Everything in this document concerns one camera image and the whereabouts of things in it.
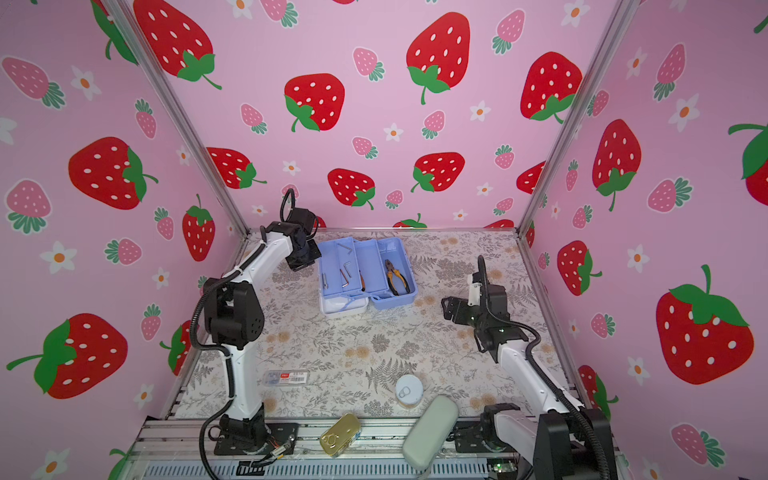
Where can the aluminium front rail frame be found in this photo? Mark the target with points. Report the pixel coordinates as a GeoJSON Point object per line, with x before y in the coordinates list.
{"type": "Point", "coordinates": [170, 450]}

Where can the gold sardine tin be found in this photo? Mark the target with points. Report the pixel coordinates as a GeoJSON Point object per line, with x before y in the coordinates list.
{"type": "Point", "coordinates": [340, 435]}

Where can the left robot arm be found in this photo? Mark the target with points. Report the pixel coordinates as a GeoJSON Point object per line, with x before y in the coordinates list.
{"type": "Point", "coordinates": [234, 318]}

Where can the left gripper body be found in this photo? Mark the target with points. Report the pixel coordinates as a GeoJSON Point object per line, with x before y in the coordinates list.
{"type": "Point", "coordinates": [309, 256]}

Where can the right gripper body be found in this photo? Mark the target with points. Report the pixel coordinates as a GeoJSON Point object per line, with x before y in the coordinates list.
{"type": "Point", "coordinates": [467, 315]}

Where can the yellow handled black pliers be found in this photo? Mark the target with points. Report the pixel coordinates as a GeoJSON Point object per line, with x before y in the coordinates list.
{"type": "Point", "coordinates": [393, 274]}

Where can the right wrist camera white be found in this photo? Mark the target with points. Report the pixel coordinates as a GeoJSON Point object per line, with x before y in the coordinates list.
{"type": "Point", "coordinates": [474, 296]}

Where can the grey green glasses case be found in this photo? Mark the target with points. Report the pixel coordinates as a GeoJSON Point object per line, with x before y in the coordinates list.
{"type": "Point", "coordinates": [429, 433]}

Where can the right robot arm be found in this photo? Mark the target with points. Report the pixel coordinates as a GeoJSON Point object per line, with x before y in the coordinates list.
{"type": "Point", "coordinates": [564, 439]}

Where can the white tool box pink handle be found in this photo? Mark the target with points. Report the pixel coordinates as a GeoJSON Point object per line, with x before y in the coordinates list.
{"type": "Point", "coordinates": [337, 302]}

